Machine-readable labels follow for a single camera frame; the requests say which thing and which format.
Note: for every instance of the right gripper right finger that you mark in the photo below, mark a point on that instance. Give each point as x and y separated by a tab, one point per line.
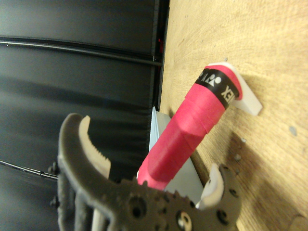
228	192

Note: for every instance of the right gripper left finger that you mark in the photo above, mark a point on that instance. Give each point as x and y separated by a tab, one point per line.
69	149

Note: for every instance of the black curtain stand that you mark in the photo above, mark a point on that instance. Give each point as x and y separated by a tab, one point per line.
24	169
96	53

